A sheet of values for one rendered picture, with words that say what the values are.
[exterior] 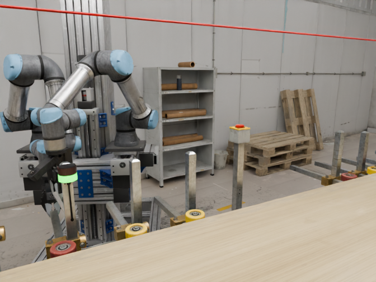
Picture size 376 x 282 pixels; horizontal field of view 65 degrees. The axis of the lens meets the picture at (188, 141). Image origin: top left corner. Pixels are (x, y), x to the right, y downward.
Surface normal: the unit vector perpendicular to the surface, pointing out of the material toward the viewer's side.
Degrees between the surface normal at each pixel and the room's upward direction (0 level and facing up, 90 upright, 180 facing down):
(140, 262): 0
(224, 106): 90
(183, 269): 0
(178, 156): 90
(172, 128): 90
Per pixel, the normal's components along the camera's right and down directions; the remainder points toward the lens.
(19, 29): 0.56, 0.18
